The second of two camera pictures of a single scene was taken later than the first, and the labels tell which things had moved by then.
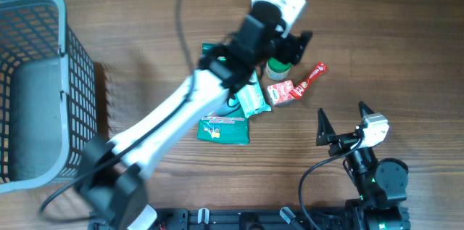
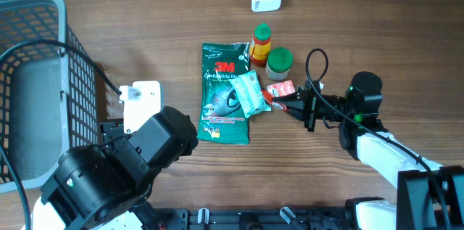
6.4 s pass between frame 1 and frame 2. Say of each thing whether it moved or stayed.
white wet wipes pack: stayed
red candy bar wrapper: moved
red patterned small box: stayed
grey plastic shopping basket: stayed
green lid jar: stayed
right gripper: moved
